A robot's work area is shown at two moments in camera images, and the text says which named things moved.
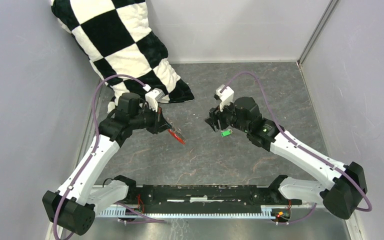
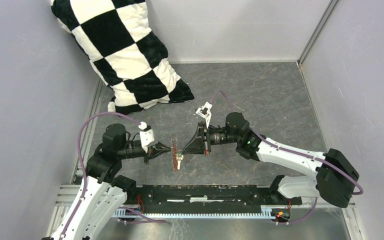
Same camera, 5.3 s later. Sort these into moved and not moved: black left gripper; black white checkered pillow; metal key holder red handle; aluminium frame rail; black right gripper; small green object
Moved: small green object; black left gripper; metal key holder red handle; black right gripper
Not moved: black white checkered pillow; aluminium frame rail
